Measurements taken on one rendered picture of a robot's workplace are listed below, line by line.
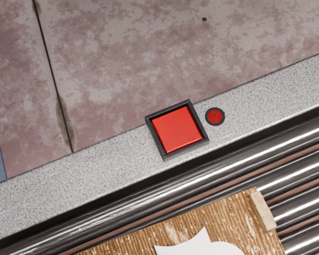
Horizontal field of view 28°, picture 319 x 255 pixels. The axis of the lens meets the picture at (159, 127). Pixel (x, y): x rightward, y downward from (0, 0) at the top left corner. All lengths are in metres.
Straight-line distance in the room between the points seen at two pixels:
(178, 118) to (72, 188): 0.19
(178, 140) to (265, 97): 0.16
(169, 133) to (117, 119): 1.03
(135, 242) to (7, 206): 0.20
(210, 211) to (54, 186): 0.24
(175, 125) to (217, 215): 0.15
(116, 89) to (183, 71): 0.22
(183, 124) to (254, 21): 1.22
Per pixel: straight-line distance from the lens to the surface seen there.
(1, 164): 1.99
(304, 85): 1.03
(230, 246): 0.90
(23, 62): 2.12
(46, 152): 1.98
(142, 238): 0.92
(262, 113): 1.00
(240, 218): 0.93
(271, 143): 0.98
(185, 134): 0.97
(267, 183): 0.96
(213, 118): 0.99
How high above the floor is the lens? 1.83
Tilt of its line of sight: 68 degrees down
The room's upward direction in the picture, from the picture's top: 3 degrees counter-clockwise
